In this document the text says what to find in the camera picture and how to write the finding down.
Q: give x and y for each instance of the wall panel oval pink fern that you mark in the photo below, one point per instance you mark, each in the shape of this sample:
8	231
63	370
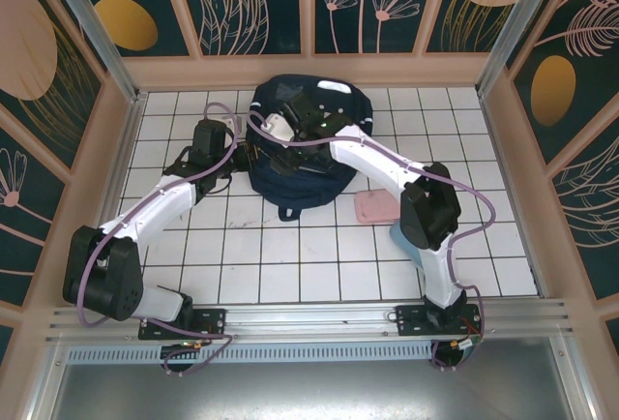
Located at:
556	91

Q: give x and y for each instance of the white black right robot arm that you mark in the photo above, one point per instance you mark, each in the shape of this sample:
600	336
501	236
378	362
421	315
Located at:
428	207

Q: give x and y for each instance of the grey metal sheet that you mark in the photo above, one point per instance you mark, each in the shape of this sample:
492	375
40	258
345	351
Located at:
309	391

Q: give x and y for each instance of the aluminium corner post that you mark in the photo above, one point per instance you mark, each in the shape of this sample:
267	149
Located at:
515	28
94	28

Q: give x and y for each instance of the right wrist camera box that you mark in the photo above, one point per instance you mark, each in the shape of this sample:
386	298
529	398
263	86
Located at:
276	126

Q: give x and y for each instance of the long aluminium mounting rail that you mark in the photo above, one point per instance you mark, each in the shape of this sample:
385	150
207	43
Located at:
309	320

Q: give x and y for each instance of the navy blue backpack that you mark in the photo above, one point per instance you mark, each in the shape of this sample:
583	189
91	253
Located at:
309	192

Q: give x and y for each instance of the wall panel three pink flowers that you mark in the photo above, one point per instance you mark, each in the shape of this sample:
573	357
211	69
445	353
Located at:
348	28

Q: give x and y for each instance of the wall panel disc gold lines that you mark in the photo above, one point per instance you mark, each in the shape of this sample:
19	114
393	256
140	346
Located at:
29	52

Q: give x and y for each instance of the wall panel single pink flower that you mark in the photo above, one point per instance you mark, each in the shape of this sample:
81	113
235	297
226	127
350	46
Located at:
24	226

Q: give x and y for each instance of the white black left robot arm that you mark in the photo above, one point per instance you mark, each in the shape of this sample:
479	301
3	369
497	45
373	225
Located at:
104	275

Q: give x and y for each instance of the wall panel pink fern leaves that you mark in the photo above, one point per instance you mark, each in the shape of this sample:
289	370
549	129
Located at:
590	207

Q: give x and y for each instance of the pink pencil case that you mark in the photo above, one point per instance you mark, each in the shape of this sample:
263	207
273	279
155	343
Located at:
374	204

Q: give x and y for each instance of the light blue glasses case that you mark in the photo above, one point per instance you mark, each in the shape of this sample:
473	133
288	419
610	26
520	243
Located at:
401	238

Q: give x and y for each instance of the wall panel golden oval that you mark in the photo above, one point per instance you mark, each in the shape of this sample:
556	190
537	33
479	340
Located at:
126	23

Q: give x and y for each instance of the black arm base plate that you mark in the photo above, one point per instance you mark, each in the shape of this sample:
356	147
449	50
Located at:
411	323
213	320

